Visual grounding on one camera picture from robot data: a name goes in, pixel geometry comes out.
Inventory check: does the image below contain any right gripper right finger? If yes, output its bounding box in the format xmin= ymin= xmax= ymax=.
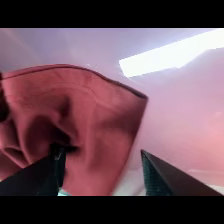
xmin=140 ymin=149 xmax=223 ymax=197

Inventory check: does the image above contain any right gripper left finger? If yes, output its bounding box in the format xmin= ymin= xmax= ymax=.
xmin=0 ymin=143 xmax=67 ymax=197

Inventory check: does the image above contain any red garment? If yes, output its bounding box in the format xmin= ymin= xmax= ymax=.
xmin=0 ymin=63 xmax=149 ymax=197

